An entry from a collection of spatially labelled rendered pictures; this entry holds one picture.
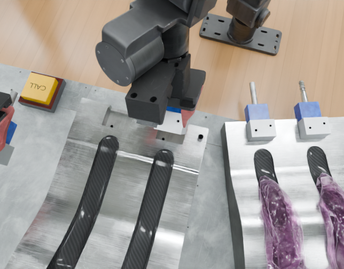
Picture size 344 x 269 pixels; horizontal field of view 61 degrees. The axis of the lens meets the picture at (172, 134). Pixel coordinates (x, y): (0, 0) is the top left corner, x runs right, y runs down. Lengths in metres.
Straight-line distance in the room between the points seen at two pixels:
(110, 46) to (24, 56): 0.51
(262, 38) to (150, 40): 0.49
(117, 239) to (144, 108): 0.26
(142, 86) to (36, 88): 0.39
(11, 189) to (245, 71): 0.59
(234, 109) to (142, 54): 0.40
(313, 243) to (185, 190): 0.24
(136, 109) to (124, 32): 0.09
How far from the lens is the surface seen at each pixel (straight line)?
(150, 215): 0.55
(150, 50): 0.35
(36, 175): 0.70
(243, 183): 0.59
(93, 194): 0.57
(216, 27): 0.80
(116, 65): 0.35
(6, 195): 0.72
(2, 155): 0.59
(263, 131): 0.61
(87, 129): 0.59
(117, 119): 0.61
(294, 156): 0.64
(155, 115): 0.36
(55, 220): 0.57
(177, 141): 0.59
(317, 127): 0.65
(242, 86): 0.73
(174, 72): 0.39
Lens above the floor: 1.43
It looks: 72 degrees down
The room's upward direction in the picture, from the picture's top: 3 degrees clockwise
